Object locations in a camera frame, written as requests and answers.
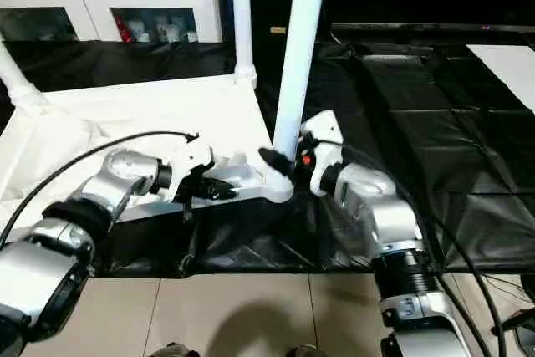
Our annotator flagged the white plastic table top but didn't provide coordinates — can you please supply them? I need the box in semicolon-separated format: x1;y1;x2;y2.
0;74;296;228

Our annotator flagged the white plastic table leg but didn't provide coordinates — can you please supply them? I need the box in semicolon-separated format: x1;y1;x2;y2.
231;0;257;82
272;0;331;157
0;41;47;110

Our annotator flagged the black plastic mat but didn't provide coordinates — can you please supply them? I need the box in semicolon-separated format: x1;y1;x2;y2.
0;37;535;278

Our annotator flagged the dark left robot foot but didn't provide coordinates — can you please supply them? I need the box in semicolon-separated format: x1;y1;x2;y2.
152;342;200;357

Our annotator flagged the dark robot foot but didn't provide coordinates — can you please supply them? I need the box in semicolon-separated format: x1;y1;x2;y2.
152;342;200;357
288;344;327;357

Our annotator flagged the dark right robot foot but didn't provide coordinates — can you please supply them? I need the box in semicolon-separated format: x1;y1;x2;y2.
288;344;327;357

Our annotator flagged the white flat board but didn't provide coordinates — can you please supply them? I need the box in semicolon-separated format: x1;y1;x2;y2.
466;43;535;115

